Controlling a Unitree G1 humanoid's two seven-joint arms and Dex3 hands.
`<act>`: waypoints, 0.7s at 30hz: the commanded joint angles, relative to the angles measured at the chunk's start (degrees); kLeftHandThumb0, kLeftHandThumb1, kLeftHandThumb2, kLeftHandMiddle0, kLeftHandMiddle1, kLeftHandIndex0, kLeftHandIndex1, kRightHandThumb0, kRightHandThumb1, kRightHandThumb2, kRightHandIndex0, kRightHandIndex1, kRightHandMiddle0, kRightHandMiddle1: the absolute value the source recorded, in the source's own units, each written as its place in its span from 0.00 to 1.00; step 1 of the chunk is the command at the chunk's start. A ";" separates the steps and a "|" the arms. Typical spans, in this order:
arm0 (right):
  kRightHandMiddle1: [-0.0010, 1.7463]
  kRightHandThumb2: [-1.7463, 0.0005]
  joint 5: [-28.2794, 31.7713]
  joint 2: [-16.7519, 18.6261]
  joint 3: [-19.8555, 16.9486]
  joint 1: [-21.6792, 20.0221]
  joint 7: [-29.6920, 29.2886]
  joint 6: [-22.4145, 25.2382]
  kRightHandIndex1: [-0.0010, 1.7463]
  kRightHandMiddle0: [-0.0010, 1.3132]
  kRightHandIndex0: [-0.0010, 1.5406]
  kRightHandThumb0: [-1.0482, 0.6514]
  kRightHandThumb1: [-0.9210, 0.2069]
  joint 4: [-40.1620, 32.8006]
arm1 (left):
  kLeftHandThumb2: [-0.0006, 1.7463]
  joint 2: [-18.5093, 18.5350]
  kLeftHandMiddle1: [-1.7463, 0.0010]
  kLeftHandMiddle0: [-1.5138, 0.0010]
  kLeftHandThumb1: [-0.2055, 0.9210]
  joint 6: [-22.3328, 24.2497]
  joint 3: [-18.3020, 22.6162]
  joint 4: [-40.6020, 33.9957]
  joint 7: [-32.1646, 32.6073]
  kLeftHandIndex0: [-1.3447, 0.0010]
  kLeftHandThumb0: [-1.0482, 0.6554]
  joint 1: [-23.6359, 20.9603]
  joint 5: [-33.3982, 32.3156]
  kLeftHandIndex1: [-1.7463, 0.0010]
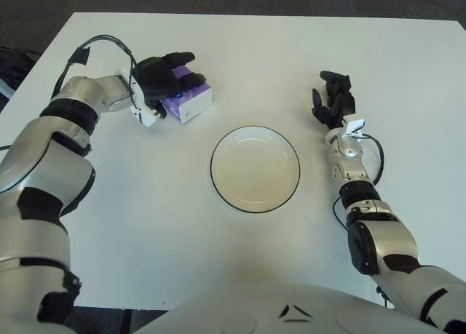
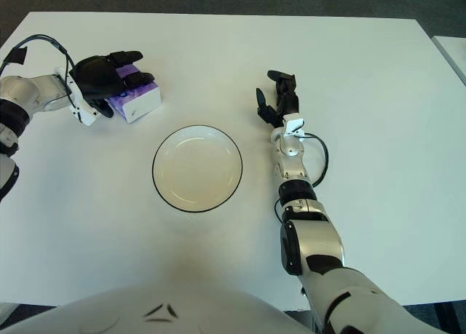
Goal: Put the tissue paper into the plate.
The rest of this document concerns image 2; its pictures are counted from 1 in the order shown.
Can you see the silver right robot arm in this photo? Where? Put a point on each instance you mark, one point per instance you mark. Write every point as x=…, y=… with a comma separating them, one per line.
x=293, y=168

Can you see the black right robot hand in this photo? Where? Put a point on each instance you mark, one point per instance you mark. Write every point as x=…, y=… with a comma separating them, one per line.
x=289, y=101

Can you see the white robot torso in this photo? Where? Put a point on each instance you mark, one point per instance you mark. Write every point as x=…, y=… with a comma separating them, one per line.
x=182, y=308

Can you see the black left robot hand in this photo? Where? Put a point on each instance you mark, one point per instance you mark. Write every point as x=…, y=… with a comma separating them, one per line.
x=96, y=75

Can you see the white plate black rim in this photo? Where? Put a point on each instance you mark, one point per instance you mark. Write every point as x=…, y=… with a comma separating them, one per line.
x=196, y=168

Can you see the black table leg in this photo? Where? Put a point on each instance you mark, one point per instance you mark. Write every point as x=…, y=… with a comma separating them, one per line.
x=446, y=316

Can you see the right wrist white bracket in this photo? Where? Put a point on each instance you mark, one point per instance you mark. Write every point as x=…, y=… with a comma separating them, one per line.
x=293, y=124

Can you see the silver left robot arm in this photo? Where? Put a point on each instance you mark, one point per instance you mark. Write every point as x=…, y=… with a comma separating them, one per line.
x=22, y=90

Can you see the purple white tissue pack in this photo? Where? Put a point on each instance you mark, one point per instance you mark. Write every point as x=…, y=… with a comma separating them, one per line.
x=143, y=103

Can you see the white side table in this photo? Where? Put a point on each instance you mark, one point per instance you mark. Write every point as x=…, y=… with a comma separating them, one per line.
x=455, y=54

